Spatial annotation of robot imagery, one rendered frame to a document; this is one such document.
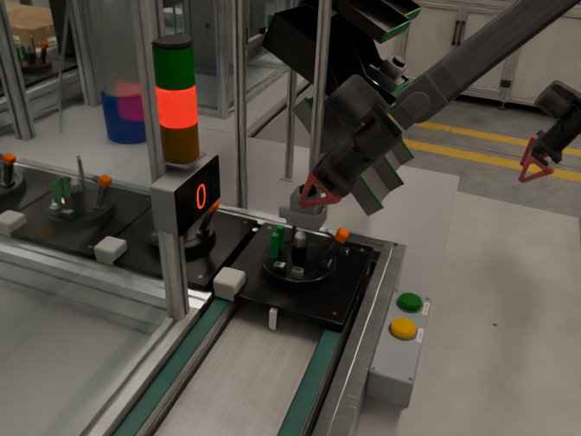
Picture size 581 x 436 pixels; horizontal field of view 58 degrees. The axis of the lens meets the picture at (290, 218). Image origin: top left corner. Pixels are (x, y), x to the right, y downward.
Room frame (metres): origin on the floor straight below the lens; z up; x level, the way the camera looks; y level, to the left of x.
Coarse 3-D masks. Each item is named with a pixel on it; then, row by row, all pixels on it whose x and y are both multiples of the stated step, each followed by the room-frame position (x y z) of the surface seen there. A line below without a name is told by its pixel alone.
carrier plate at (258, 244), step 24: (264, 240) 0.87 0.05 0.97; (240, 264) 0.79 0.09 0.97; (336, 264) 0.80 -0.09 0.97; (360, 264) 0.81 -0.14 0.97; (240, 288) 0.72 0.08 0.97; (264, 288) 0.72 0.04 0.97; (336, 288) 0.73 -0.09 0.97; (288, 312) 0.67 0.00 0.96; (312, 312) 0.67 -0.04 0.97; (336, 312) 0.67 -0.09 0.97
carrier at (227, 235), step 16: (208, 224) 0.89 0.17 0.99; (224, 224) 0.93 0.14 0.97; (240, 224) 0.93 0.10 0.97; (256, 224) 0.94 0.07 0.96; (192, 240) 0.83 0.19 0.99; (208, 240) 0.84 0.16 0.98; (224, 240) 0.87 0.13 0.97; (240, 240) 0.87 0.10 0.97; (192, 256) 0.81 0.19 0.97; (208, 256) 0.81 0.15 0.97; (224, 256) 0.81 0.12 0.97; (192, 272) 0.76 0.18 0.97; (208, 272) 0.76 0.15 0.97; (208, 288) 0.73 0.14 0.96
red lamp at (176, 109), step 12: (156, 96) 0.64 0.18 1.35; (168, 96) 0.63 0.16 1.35; (180, 96) 0.63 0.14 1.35; (192, 96) 0.64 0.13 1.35; (168, 108) 0.63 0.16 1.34; (180, 108) 0.63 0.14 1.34; (192, 108) 0.64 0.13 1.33; (168, 120) 0.63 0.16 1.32; (180, 120) 0.63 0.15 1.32; (192, 120) 0.64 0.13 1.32
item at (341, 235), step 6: (330, 228) 0.78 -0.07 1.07; (342, 228) 0.77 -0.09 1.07; (330, 234) 0.77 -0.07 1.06; (336, 234) 0.76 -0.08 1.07; (342, 234) 0.76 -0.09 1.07; (348, 234) 0.77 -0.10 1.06; (336, 240) 0.76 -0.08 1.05; (342, 240) 0.76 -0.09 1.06; (336, 246) 0.76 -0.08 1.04; (330, 252) 0.77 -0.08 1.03; (324, 258) 0.77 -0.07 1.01; (330, 258) 0.77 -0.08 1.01
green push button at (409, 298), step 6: (402, 294) 0.72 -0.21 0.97; (408, 294) 0.72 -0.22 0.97; (414, 294) 0.72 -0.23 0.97; (402, 300) 0.70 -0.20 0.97; (408, 300) 0.71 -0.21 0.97; (414, 300) 0.71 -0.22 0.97; (420, 300) 0.71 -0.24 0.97; (402, 306) 0.70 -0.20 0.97; (408, 306) 0.69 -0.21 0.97; (414, 306) 0.69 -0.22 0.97; (420, 306) 0.70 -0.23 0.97
